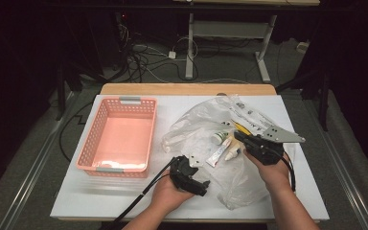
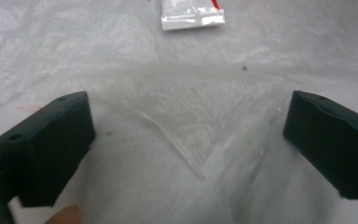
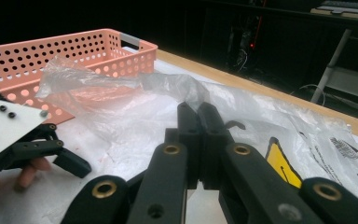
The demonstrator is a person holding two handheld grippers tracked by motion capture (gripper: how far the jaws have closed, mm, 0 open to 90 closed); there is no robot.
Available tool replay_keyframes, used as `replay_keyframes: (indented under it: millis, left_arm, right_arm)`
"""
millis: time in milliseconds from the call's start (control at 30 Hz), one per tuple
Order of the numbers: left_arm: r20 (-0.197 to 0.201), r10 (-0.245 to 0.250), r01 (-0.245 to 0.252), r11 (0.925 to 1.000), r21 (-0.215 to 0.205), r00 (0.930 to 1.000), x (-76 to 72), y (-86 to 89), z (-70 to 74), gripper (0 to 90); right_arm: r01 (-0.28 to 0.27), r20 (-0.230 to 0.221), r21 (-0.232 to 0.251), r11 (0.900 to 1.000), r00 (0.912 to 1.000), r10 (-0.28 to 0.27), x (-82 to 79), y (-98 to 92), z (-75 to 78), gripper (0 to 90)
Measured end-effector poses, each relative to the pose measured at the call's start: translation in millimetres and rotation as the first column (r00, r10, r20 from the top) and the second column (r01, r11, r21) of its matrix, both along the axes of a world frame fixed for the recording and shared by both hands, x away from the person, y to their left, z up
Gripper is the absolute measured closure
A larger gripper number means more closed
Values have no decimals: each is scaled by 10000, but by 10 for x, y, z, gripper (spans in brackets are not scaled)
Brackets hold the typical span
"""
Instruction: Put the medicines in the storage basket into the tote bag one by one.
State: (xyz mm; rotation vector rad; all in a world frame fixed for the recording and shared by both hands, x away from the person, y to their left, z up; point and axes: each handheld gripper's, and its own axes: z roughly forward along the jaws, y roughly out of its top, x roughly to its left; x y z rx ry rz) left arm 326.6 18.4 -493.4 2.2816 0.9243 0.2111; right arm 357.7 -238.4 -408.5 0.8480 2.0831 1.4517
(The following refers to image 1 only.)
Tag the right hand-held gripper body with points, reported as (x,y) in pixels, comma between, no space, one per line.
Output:
(279,135)

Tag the white ointment tube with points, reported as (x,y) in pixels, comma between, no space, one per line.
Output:
(218,152)

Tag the black stand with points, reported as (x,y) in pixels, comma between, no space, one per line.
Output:
(324,102)
(60,92)

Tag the white power adapter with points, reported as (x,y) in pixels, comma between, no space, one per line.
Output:
(172,54)

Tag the white desk frame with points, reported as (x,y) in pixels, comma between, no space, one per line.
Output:
(228,30)

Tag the clear plastic bag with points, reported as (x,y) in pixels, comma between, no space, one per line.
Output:
(236,185)

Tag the person's right hand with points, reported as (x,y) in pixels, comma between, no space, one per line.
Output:
(274,177)

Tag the pink plastic basket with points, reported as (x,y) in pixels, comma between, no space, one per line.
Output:
(118,134)

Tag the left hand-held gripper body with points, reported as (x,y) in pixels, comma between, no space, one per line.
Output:
(182,174)

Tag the metal floor rail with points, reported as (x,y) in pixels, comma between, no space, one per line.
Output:
(28,179)
(348,185)

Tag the person's left hand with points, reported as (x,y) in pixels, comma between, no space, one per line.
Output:
(167,198)

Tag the white board sheet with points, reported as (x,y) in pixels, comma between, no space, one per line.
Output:
(92,199)

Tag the small white dropper bottle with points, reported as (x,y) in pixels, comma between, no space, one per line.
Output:
(232,154)

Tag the white power strip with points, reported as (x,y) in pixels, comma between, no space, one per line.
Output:
(303,47)

